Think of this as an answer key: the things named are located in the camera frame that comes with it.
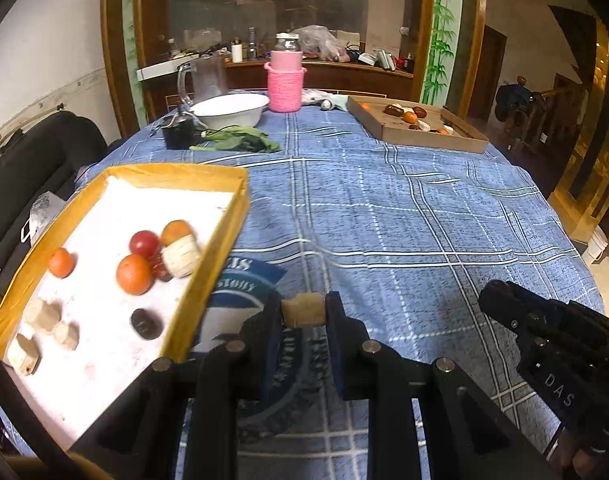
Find small black container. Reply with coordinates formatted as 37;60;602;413
162;119;198;150

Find blue plaid tablecloth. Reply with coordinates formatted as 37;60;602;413
0;91;605;480

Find dark hanging jacket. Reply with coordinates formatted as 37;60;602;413
495;76;535;128

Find beige cylindrical chunk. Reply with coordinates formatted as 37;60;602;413
280;292;329;328
162;234;201;278
52;321;80;352
23;300;60;333
7;332;42;376

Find green cloth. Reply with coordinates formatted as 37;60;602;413
189;126;281;153

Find pink cup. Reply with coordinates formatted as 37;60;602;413
270;50;302;71

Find red tomato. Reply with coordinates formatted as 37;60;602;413
129;230;162;258

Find black sofa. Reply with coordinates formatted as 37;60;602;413
0;110;122;301

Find flat cardboard box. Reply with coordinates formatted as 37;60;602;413
347;95;489;154

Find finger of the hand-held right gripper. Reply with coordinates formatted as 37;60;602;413
532;296;609;331
479;280;541;348

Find white enamel bowl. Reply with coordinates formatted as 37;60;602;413
190;93;270;130

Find brown wooden door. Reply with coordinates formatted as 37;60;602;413
467;25;508;123

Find wooden glass partition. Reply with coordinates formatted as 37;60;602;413
547;5;609;266

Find translucent pink plastic bag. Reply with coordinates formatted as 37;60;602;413
289;25;345;61

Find person's right hand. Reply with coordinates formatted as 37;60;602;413
559;435;605;480

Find clear glass pitcher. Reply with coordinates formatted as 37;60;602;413
177;55;228;108

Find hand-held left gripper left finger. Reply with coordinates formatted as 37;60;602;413
72;290;285;480

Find metal utensils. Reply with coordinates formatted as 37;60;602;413
157;110;195;128

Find green bamboo sticker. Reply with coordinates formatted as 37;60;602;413
419;0;460;108
122;0;140;91

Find white flat board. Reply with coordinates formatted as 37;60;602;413
137;52;200;82

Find white plastic bag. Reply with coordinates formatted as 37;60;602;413
19;191;68;246

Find white plastic bucket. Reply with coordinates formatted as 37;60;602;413
582;227;609;265

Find pink woven basket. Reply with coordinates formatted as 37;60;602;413
263;61;305;114

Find pale crumpled cloth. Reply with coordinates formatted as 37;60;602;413
302;89;353;112

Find dark red jujube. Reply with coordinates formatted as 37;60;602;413
149;255;174;283

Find yellow-rimmed white tray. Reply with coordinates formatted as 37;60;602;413
0;162;250;453

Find wooden framed glass cabinet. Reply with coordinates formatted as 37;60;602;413
100;0;488;138

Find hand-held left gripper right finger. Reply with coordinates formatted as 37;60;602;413
325;291;560;480

